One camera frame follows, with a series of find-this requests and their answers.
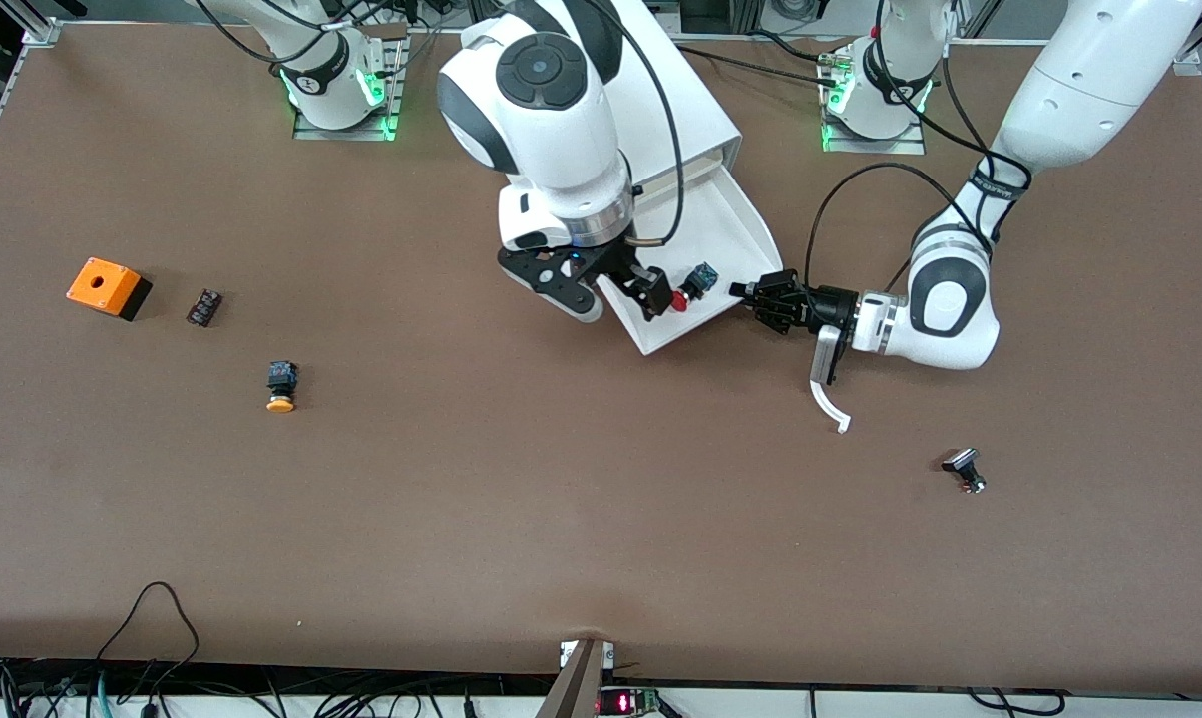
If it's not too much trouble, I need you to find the red-capped push button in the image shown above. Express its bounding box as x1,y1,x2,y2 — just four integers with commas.
668,262,719,314

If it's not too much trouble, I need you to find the white drawer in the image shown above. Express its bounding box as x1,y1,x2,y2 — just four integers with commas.
601,165,783,357
635,148,729,197

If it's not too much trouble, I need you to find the orange-capped push button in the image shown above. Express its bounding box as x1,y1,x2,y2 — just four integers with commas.
264,360,300,414

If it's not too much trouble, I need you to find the white curved plastic arc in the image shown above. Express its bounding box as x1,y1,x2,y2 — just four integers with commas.
810,379,853,436

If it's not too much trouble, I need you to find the red digit display device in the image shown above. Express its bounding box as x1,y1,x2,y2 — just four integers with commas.
599,686,661,717

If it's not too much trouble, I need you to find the orange box with hole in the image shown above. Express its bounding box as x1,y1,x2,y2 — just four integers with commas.
65,256,155,323

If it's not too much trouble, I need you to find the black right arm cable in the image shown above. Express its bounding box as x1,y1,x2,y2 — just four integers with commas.
615,20,686,247

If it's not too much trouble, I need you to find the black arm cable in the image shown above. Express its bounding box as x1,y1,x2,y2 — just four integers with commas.
615,20,686,247
803,160,996,295

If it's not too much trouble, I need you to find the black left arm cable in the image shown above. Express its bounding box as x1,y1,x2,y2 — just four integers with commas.
803,160,996,295

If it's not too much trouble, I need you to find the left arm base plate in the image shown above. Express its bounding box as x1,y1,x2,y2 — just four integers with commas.
822,55,927,156

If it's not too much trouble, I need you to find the black-headed switch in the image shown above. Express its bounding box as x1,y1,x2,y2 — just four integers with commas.
940,447,989,496

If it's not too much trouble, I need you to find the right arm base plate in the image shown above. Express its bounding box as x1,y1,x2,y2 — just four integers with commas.
293,25,409,142

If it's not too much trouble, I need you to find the thin black cable loop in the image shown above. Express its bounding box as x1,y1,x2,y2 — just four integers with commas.
92,582,200,718

